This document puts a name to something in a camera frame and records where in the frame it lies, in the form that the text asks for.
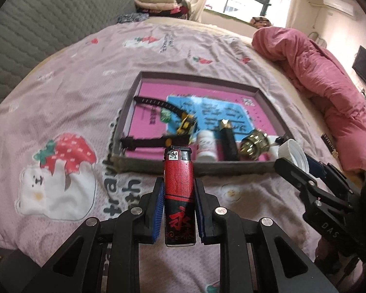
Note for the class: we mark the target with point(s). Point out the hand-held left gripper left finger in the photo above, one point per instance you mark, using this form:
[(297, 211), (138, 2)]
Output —
[(157, 216)]

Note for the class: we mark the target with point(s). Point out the grey quilted headboard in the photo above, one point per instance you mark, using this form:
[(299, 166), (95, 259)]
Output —
[(48, 12)]

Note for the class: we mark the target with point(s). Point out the black and yellow wristwatch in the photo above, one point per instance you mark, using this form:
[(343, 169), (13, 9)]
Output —
[(187, 125)]

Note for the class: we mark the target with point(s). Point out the patterned cushion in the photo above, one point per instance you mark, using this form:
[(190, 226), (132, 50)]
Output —
[(260, 22)]

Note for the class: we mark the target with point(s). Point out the strawberry printed blanket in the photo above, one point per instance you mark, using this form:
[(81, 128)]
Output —
[(79, 82)]

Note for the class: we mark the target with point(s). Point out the pile of folded clothes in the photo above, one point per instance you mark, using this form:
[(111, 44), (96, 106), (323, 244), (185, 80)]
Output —
[(155, 1)]

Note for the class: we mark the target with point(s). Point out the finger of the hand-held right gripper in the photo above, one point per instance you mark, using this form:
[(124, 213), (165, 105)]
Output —
[(295, 177), (317, 167)]

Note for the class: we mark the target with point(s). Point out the white air conditioner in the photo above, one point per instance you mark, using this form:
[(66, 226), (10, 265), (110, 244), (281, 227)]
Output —
[(338, 5)]

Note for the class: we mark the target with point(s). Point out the small white bottle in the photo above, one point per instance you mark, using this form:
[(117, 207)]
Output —
[(206, 146)]

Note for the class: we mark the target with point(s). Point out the person's right hand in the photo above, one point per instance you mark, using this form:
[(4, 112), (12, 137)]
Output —
[(326, 253)]

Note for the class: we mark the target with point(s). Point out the shallow cardboard box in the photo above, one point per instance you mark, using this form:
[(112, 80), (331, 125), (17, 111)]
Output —
[(158, 166)]

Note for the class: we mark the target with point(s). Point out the dark patterned cloth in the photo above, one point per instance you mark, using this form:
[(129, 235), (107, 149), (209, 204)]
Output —
[(129, 17)]

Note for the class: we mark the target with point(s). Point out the pink quilt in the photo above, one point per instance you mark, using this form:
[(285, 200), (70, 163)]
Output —
[(323, 82)]

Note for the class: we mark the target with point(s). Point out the black and gold lipstick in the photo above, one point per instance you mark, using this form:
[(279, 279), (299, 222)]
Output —
[(228, 142)]

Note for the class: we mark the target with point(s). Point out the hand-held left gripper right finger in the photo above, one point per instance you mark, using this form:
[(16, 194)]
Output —
[(201, 216)]

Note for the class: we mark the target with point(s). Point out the white plastic lid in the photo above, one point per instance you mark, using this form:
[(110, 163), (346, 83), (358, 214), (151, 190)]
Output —
[(289, 151)]

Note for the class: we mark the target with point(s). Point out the white fan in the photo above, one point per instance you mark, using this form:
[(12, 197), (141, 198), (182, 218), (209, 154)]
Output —
[(318, 39)]

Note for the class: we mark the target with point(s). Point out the brass knob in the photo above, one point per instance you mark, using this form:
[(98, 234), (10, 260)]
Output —
[(254, 143)]

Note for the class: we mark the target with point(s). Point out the red lighter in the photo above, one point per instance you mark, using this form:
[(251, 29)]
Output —
[(178, 189)]

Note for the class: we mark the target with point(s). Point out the black mattress label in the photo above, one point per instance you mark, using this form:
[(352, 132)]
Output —
[(331, 145)]

